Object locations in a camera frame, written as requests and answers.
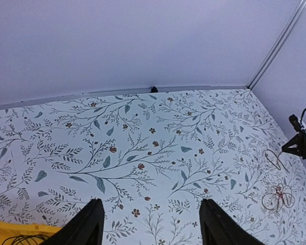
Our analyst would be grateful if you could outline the yellow far bin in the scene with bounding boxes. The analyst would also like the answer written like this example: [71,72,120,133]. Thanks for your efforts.
[0,221,61,244]

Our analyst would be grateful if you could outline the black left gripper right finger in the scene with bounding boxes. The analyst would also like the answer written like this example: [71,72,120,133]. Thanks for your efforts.
[199,199,262,245]

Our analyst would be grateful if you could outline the right aluminium frame post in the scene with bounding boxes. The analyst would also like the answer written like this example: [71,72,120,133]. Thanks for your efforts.
[246,0,306,90]

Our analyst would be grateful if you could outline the red thin cable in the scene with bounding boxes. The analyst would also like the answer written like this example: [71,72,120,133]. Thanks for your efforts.
[261,149,296,213]

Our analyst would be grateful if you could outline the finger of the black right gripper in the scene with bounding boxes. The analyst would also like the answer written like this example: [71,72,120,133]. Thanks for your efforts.
[283,131,306,148]
[282,145,306,159]

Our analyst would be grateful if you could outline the black thin cable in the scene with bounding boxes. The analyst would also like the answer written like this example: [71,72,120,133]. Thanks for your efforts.
[1,234,50,245]

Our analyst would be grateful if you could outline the floral patterned table mat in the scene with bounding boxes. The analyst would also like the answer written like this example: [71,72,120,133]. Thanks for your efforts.
[0,89,306,244]

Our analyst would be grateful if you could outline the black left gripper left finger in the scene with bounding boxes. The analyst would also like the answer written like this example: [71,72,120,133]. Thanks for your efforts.
[42,199,105,245]

